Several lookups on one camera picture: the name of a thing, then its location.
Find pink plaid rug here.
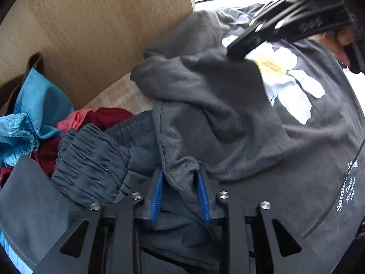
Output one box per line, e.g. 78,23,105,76
83,71,154,117

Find pink garment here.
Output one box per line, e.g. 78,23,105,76
56,110,92,133

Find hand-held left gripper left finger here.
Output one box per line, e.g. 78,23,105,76
33,170,164,274

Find person's right hand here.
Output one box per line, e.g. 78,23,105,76
316,24,355,69

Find dark brown garment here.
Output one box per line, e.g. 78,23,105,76
0,53,43,117

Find wooden cabinet panel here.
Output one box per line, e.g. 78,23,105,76
0,0,197,117

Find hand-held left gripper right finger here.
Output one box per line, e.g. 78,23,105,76
195,170,333,274

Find dark grey elastic-waist pants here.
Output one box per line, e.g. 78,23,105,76
0,111,229,274

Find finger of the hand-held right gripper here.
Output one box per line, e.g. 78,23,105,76
228,0,303,46
227,20,303,60

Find blue garment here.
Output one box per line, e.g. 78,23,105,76
0,68,75,169

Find dark red garment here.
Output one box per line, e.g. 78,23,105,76
0,107,134,189

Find grey flower-print t-shirt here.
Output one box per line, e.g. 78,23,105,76
130,3,365,263

